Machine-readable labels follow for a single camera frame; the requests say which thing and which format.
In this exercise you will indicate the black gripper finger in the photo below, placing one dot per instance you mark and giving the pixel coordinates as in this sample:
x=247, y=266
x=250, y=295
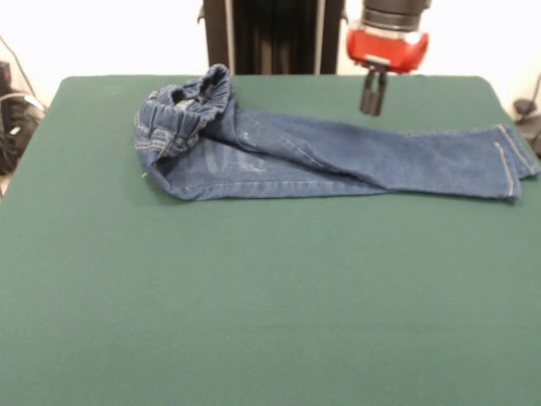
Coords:
x=380, y=95
x=367, y=93

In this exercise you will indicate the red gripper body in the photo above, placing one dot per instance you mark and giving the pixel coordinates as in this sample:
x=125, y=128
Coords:
x=389, y=48

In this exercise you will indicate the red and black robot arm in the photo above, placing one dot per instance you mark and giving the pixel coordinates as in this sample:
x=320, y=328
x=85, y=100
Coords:
x=395, y=12

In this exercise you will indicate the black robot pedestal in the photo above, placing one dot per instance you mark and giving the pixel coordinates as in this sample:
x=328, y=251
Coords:
x=270, y=38

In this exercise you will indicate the dark green table cloth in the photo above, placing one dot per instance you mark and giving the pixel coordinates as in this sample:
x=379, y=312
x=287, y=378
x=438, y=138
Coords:
x=169, y=296

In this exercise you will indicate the blue denim jeans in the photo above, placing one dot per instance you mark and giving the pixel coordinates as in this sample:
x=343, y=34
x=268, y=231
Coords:
x=338, y=169

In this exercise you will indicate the black stand base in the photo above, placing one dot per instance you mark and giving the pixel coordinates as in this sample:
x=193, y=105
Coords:
x=526, y=111
x=17, y=135

